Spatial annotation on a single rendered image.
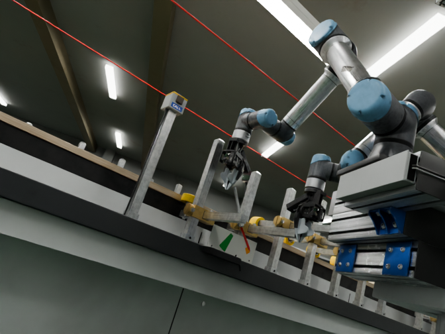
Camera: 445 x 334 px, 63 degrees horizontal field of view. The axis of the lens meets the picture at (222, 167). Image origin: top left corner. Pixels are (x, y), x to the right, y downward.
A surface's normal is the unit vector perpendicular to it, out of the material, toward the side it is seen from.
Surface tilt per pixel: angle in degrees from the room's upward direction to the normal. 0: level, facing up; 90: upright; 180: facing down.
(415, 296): 90
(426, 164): 90
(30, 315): 90
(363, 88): 96
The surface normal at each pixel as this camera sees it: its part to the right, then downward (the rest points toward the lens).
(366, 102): -0.71, -0.33
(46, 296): 0.59, -0.07
